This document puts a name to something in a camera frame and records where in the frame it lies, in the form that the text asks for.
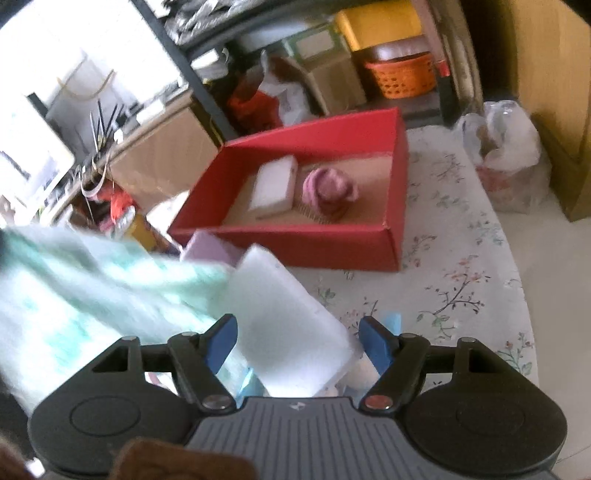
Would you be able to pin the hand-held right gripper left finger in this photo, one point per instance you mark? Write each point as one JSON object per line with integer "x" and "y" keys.
{"x": 220, "y": 341}

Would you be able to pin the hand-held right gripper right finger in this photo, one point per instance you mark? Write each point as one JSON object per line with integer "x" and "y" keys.
{"x": 376, "y": 341}

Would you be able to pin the white foam sponge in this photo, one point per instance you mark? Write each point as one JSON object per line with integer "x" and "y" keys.
{"x": 286, "y": 318}

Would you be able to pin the red cardboard box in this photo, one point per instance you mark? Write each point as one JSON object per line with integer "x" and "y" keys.
{"x": 323, "y": 242}

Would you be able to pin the green patterned towel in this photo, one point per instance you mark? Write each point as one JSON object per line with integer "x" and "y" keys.
{"x": 92, "y": 295}

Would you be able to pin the red soft object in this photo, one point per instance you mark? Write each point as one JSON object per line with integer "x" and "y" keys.
{"x": 117, "y": 205}

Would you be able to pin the purple sponge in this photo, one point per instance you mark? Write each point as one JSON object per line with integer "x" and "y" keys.
{"x": 210, "y": 249}

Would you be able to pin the brown fuzzy cloth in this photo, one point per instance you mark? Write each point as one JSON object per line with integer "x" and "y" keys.
{"x": 184, "y": 461}

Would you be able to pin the yellow packet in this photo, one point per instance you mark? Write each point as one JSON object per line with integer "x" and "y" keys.
{"x": 143, "y": 230}

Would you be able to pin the pink knitted ball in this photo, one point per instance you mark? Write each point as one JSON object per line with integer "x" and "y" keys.
{"x": 328, "y": 189}

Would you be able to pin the white sponge block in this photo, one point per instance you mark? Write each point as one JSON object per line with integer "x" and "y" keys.
{"x": 273, "y": 187}

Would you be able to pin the large cardboard box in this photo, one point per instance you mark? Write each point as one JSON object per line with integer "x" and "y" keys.
{"x": 161, "y": 152}

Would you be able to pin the red plastic bag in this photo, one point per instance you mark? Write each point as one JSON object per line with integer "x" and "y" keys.
{"x": 254, "y": 106}

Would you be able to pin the translucent white plastic bag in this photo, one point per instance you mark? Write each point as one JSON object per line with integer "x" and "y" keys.
{"x": 288, "y": 94}

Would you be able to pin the brown cardboard box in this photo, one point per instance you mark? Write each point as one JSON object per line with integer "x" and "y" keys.
{"x": 330, "y": 85}

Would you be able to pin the orange plastic basket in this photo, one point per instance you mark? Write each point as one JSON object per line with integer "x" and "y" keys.
{"x": 404, "y": 78}

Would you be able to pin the white paper bag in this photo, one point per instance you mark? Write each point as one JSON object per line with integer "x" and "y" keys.
{"x": 83, "y": 101}

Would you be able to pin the wooden cabinet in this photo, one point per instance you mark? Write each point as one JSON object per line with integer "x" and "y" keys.
{"x": 554, "y": 92}

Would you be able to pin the green and white box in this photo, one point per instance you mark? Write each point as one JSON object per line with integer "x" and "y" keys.
{"x": 314, "y": 41}

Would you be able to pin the yellow storage box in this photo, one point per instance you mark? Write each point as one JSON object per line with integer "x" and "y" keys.
{"x": 381, "y": 25}

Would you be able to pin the black shelf post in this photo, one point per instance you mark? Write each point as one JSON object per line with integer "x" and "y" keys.
{"x": 198, "y": 78}

